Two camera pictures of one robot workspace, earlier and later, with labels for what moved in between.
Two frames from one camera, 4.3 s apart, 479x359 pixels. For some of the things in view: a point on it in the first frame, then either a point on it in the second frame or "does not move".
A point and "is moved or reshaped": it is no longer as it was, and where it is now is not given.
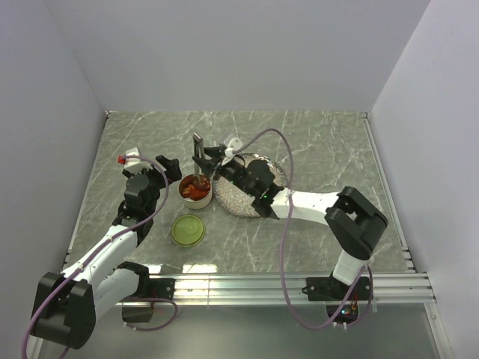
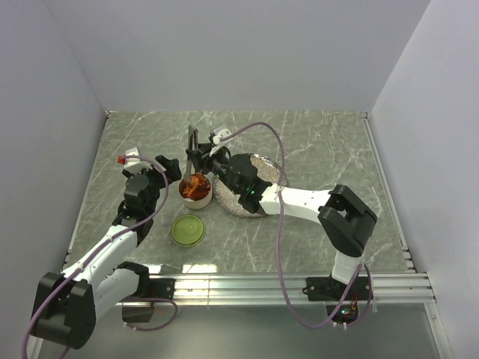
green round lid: [188, 230] does not move
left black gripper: [171, 167] does not move
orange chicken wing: [191, 185] is moved or reshaped
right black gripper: [217, 152] does not move
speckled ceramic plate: [237, 202] does not move
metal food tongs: [200, 152] is moved or reshaped
